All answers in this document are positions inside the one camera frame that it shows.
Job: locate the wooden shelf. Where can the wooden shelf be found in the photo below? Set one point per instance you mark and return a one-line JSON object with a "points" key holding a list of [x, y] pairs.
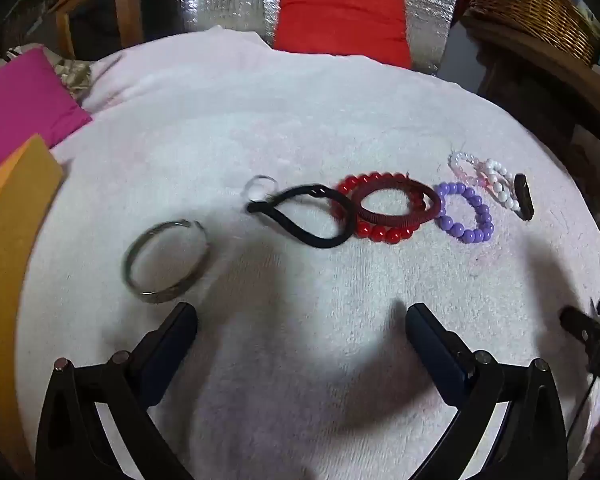
{"points": [[530, 55]]}

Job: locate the yellow box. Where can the yellow box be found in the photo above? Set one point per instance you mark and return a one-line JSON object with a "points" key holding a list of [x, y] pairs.
{"points": [[10, 260]]}

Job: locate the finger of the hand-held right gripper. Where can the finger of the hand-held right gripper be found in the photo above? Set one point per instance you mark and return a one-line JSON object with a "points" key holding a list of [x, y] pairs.
{"points": [[582, 325]]}

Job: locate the patterned beige cloth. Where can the patterned beige cloth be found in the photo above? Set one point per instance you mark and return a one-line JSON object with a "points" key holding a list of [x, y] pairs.
{"points": [[72, 75]]}

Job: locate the pink cushion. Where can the pink cushion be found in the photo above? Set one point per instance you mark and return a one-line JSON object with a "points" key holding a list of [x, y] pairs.
{"points": [[20, 110]]}

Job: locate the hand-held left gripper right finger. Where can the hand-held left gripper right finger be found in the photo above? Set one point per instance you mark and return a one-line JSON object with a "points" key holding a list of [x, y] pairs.
{"points": [[427, 340]]}

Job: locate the white blanket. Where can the white blanket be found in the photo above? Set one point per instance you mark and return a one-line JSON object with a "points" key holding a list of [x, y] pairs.
{"points": [[280, 125]]}

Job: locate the red cushion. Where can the red cushion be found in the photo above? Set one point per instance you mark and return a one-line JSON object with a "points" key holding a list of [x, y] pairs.
{"points": [[340, 20]]}

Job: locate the wicker basket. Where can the wicker basket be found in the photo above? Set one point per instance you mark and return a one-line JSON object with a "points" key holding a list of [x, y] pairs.
{"points": [[540, 10]]}

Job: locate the silver metal bangle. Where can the silver metal bangle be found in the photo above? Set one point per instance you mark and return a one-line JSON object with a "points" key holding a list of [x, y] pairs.
{"points": [[170, 294]]}

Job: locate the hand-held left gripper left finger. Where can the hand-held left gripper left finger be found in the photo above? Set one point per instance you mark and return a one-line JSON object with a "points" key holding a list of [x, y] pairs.
{"points": [[172, 340]]}

